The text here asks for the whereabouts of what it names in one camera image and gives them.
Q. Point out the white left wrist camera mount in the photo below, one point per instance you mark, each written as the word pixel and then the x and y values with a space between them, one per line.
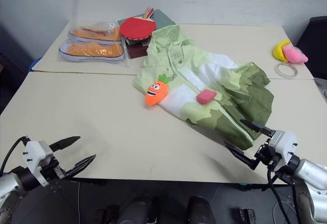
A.
pixel 34 151

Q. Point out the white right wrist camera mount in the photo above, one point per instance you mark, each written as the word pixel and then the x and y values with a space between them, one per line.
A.
pixel 287 145

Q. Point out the red table tennis paddle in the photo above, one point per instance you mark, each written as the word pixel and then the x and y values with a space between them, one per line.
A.
pixel 138 27

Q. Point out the orange carrot plush toy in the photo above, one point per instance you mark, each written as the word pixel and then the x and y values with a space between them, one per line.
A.
pixel 154 94

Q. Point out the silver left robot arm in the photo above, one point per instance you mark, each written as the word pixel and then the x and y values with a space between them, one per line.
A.
pixel 10 183

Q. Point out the green white hooded jacket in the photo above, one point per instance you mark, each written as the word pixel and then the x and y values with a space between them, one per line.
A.
pixel 212 81

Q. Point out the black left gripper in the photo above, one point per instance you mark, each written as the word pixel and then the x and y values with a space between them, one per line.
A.
pixel 52 169

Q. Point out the pink sponge block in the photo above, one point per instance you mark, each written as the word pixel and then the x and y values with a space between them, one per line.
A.
pixel 206 97

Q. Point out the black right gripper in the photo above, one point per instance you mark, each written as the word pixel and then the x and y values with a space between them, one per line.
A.
pixel 267 156

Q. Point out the yellow banana plush toy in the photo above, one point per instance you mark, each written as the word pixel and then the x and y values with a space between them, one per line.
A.
pixel 278 51

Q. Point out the black chair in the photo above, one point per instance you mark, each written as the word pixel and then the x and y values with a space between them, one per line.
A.
pixel 318 40

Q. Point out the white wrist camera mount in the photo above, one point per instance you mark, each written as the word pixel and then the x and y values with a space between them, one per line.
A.
pixel 34 151
pixel 287 145

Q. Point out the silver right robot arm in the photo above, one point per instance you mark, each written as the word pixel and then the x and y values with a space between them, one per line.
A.
pixel 310 180

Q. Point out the dark red box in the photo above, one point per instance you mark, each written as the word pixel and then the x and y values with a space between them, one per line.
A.
pixel 136 50

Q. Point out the pink plush toy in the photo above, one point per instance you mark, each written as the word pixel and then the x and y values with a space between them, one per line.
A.
pixel 295 54

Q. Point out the dark green flat box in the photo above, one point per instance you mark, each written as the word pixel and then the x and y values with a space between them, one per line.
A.
pixel 163 20

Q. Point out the orange canvas sneaker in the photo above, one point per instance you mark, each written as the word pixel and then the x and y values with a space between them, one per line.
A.
pixel 97 35
pixel 94 51

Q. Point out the dark rounded shape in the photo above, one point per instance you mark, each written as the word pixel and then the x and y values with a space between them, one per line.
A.
pixel 201 210
pixel 139 210

